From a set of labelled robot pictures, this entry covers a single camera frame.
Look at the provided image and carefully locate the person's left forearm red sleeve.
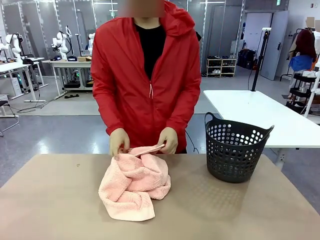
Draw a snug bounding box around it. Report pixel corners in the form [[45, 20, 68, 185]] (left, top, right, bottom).
[[164, 97, 201, 133]]

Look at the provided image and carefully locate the person's left hand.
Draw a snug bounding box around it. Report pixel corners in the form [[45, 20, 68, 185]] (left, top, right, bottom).
[[157, 126, 179, 155]]

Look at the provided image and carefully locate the black suitcase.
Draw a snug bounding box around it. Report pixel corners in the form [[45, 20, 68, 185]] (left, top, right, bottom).
[[237, 49, 257, 70]]

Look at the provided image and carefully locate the blue hanging garment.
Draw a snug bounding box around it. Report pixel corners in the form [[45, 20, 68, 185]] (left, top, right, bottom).
[[288, 54, 316, 74]]

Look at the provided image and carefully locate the wooden shoe rack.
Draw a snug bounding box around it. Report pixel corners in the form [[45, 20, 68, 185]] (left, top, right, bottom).
[[206, 57, 237, 78]]

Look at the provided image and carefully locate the person in red jacket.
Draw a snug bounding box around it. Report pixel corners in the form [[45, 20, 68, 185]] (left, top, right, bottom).
[[91, 0, 202, 155]]

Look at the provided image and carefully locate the person's right forearm red sleeve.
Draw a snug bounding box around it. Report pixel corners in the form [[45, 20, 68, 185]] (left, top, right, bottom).
[[97, 99, 126, 137]]

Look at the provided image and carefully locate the thin black floor cable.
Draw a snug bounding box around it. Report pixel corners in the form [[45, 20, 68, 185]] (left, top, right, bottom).
[[184, 129, 200, 154]]

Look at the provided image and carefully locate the person's right hand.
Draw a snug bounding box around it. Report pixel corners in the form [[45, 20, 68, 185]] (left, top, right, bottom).
[[109, 127, 131, 161]]

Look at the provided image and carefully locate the dark grey perforated laundry basket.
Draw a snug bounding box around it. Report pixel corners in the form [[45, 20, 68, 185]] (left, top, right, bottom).
[[204, 111, 275, 184]]

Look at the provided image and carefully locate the grey open door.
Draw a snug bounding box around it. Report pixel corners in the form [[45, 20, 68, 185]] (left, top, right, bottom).
[[259, 10, 289, 81]]

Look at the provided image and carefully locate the black utility cart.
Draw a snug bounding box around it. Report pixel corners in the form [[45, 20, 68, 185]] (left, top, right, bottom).
[[286, 72, 319, 114]]

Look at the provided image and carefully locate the large white table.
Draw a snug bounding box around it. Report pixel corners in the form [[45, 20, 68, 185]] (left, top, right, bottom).
[[202, 89, 320, 172]]

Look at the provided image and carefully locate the white desk with robot arms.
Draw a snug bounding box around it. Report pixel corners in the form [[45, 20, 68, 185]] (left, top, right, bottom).
[[41, 59, 93, 99]]

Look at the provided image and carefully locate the black pole stand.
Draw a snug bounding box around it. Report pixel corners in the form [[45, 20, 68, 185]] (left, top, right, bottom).
[[250, 27, 272, 92]]

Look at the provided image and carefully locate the white desk with monitor gear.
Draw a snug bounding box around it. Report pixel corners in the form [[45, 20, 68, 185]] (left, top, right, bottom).
[[0, 56, 49, 103]]

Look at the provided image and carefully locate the pink terry towel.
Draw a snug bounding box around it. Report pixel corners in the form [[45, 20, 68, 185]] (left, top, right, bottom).
[[97, 143, 172, 222]]

